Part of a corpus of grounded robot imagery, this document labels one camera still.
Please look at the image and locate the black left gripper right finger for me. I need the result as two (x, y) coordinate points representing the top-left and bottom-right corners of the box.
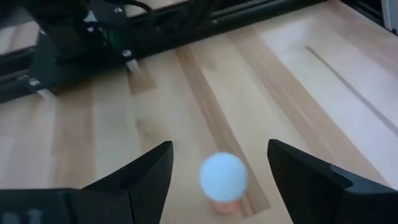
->
(267, 139), (398, 224)

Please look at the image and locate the orange pill bottle white cap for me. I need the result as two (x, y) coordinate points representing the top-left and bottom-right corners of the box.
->
(198, 151), (249, 216)

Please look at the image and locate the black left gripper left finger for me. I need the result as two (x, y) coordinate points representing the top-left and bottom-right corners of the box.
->
(0, 140), (174, 224)

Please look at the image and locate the black aluminium rig frame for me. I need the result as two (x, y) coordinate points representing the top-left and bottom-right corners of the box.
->
(0, 0), (398, 103)

